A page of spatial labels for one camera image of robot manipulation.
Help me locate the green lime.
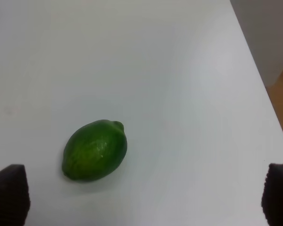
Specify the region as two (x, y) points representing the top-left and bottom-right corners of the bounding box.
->
(61, 120), (127, 182)

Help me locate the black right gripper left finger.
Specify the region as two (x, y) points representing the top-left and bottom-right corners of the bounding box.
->
(0, 164), (31, 226)

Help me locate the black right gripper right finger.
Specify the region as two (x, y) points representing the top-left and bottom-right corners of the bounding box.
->
(261, 163), (283, 226)

